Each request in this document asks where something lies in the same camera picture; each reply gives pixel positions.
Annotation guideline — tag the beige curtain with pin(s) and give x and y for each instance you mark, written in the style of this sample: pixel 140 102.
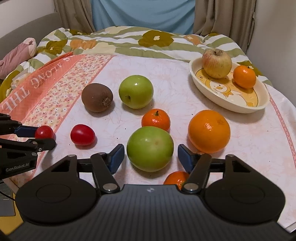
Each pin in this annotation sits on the beige curtain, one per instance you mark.
pixel 232 18
pixel 75 14

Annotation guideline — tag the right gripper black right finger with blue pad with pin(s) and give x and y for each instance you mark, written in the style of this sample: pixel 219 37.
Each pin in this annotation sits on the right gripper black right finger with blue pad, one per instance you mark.
pixel 197 166

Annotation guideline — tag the large orange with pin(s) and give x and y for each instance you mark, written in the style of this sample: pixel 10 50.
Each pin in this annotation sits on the large orange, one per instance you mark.
pixel 209 131

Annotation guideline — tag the small green apple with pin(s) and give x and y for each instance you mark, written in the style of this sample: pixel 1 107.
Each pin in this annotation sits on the small green apple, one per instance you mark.
pixel 136 91

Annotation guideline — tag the cream oval bowl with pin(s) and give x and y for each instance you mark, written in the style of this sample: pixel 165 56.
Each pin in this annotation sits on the cream oval bowl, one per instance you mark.
pixel 225 93

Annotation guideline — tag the green striped floral quilt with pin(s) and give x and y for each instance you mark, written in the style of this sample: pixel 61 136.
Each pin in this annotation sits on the green striped floral quilt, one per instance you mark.
pixel 131 41

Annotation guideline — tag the small mandarin with stem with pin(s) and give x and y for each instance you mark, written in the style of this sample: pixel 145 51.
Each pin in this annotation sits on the small mandarin with stem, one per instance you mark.
pixel 157 118

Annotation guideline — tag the blue cloth curtain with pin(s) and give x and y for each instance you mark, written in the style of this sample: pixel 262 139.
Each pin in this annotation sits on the blue cloth curtain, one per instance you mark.
pixel 169 16

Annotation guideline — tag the beige right curtain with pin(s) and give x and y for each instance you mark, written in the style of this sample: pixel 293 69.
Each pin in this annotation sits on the beige right curtain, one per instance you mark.
pixel 232 18

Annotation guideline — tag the large green apple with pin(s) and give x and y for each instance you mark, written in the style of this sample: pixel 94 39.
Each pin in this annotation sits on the large green apple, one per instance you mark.
pixel 150 149

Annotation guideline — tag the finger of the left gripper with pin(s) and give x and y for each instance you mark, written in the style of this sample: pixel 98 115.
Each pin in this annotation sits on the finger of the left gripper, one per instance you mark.
pixel 31 145
pixel 25 131

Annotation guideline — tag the brown kiwi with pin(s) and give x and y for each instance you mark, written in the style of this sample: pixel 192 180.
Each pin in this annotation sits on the brown kiwi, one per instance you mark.
pixel 97 97

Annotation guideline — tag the mandarin in bowl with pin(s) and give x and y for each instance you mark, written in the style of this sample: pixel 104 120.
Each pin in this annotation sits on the mandarin in bowl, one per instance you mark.
pixel 244 77

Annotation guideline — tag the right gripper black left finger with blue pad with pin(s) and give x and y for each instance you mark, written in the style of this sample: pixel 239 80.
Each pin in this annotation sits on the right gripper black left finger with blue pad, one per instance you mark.
pixel 104 166

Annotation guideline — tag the yellow red apple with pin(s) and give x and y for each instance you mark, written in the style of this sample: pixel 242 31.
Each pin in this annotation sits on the yellow red apple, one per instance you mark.
pixel 216 63

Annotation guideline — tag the beige left curtain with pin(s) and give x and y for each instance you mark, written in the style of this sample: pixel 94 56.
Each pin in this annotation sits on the beige left curtain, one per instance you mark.
pixel 75 14

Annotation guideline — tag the pink plush pillow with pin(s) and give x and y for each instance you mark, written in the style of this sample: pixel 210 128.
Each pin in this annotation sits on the pink plush pillow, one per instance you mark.
pixel 23 52

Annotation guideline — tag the red cherry tomato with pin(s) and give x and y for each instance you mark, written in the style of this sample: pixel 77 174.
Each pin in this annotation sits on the red cherry tomato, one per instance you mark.
pixel 82 135
pixel 43 132

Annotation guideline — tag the grey headboard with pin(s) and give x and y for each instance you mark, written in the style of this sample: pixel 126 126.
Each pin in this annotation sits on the grey headboard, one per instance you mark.
pixel 36 29

